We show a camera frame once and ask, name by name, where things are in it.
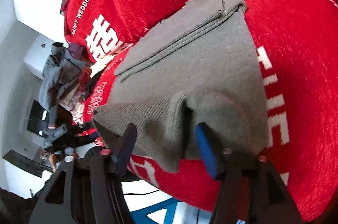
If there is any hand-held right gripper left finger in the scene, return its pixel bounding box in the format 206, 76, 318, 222
29, 124, 137, 224

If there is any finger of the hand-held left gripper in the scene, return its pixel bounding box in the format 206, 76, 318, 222
67, 121, 96, 135

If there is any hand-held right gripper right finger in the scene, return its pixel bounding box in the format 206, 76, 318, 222
196, 123, 303, 224

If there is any grey sweater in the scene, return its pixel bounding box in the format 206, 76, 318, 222
91, 0, 270, 173

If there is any pile of clothes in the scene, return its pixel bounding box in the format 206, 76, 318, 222
38, 41, 91, 112

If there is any dark screen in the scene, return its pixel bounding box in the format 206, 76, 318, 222
27, 100, 50, 138

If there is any black cloth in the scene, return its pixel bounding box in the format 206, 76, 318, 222
83, 65, 111, 100

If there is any cream white cloth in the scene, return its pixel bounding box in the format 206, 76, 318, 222
90, 43, 134, 78

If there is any blue white floor mat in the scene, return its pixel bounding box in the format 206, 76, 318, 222
123, 179, 212, 224

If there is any white cabinet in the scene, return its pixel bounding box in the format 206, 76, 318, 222
24, 34, 57, 79

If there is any red printed sofa cover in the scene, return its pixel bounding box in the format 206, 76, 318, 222
71, 0, 338, 222

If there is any black cable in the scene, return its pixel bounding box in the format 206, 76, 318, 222
124, 188, 160, 196

